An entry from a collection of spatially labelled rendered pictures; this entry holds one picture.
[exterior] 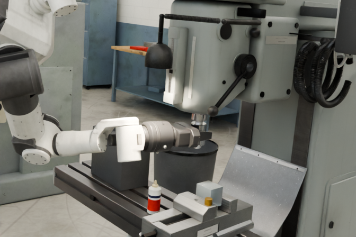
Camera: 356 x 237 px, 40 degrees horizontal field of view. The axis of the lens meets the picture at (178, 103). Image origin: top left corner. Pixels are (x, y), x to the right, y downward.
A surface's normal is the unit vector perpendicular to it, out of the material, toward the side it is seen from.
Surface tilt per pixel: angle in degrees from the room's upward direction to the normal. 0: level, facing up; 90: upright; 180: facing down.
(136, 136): 72
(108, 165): 90
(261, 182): 63
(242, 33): 90
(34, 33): 58
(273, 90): 90
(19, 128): 133
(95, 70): 90
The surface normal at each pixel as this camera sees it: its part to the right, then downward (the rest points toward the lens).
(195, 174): 0.37, 0.28
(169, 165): -0.49, 0.20
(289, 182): -0.63, -0.37
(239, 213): 0.68, 0.20
